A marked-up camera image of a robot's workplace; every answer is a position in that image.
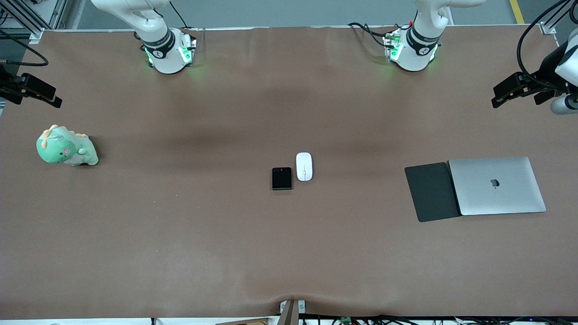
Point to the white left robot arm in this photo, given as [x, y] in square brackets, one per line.
[415, 49]

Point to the brown table cover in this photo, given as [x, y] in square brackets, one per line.
[226, 234]

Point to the silver laptop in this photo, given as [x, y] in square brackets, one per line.
[496, 186]

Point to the green dinosaur plush toy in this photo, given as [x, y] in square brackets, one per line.
[65, 146]

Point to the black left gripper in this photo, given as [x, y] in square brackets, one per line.
[543, 76]

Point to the white computer mouse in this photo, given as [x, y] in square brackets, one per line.
[304, 166]

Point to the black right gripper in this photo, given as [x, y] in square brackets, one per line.
[9, 85]

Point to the aluminium frame post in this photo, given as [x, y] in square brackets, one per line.
[548, 28]
[27, 22]

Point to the black phone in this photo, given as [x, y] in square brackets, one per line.
[282, 178]

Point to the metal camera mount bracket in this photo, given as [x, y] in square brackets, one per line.
[289, 311]

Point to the black mouse pad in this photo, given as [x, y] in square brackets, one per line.
[431, 192]

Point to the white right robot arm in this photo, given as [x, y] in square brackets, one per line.
[165, 54]

